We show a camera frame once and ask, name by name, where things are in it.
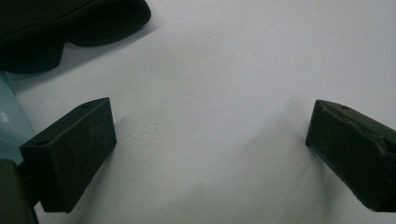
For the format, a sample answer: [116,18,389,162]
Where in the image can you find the light blue plastic basket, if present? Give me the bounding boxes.
[0,70,35,165]

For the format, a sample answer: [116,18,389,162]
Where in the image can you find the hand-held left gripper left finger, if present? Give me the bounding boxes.
[20,96,118,215]

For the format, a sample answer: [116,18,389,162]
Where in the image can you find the black glove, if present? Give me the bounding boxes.
[0,0,152,75]

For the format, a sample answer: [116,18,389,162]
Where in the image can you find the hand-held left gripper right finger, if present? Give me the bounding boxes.
[304,99,396,213]

